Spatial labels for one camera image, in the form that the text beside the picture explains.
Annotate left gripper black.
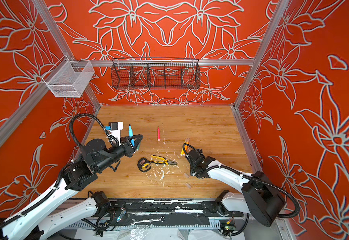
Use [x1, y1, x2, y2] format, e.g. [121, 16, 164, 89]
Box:
[98, 132, 143, 172]

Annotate blue marker pen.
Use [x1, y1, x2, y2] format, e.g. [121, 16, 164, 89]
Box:
[128, 124, 135, 147]

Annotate orange marker pen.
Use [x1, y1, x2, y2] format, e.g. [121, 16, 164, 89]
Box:
[184, 138, 190, 151]

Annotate pink marker pen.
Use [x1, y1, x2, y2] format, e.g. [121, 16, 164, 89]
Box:
[157, 127, 161, 142]

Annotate yellow marker pen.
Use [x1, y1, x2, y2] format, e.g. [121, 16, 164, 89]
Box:
[180, 138, 188, 156]

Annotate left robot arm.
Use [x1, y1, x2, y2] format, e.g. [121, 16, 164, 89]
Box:
[0, 114, 144, 240]

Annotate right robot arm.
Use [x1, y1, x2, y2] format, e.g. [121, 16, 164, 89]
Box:
[182, 143, 301, 227]

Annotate yellow black tape measure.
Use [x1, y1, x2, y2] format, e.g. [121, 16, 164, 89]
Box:
[137, 158, 151, 173]

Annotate yellow black pliers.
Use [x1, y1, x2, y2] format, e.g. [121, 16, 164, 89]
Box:
[150, 155, 177, 166]

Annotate silver wrench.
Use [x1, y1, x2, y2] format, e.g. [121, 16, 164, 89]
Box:
[131, 216, 165, 226]

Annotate small circuit board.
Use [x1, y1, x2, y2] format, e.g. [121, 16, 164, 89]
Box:
[220, 220, 235, 237]

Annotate white mesh basket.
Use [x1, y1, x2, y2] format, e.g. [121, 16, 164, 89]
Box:
[42, 60, 95, 98]

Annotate black wire basket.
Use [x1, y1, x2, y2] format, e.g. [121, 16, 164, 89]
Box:
[111, 58, 201, 90]

